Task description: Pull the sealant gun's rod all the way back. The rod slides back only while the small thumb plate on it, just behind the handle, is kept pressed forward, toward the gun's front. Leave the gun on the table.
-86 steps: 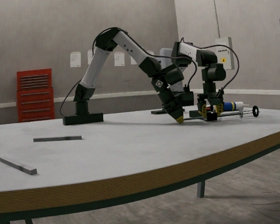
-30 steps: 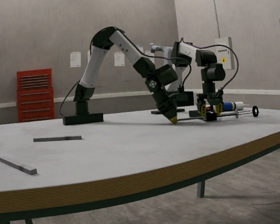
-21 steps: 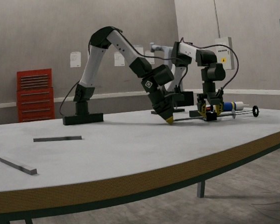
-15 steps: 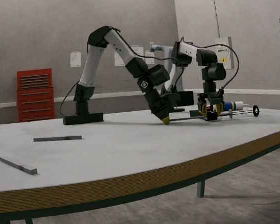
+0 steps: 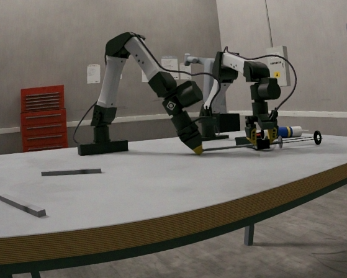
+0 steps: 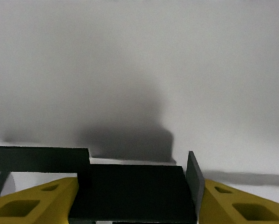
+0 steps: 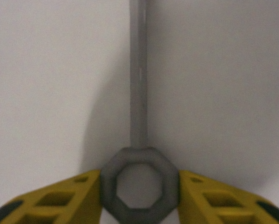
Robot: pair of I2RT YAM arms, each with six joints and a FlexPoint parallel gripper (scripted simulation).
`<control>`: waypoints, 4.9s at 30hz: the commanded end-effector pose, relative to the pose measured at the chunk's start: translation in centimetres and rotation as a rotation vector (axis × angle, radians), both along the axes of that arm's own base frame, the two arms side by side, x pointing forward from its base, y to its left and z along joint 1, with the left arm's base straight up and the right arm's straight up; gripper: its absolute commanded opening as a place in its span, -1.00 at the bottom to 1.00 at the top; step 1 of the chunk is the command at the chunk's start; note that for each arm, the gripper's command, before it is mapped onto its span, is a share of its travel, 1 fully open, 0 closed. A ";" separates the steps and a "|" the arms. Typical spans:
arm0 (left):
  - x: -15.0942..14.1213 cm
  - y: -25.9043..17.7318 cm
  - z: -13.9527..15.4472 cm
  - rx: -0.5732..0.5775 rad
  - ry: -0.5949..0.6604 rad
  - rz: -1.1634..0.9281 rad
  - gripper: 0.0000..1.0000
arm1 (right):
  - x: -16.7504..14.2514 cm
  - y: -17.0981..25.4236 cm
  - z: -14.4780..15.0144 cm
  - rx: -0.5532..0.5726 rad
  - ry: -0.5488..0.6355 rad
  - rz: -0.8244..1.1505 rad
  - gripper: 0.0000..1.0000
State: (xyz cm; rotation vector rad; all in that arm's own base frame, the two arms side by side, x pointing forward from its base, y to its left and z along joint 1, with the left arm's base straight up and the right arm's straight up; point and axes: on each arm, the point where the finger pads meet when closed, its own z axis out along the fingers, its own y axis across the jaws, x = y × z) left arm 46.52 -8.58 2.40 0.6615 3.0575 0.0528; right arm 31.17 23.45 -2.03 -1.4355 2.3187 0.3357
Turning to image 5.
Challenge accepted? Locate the white and blue sealant cartridge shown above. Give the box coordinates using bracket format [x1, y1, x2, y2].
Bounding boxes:
[260, 126, 309, 140]

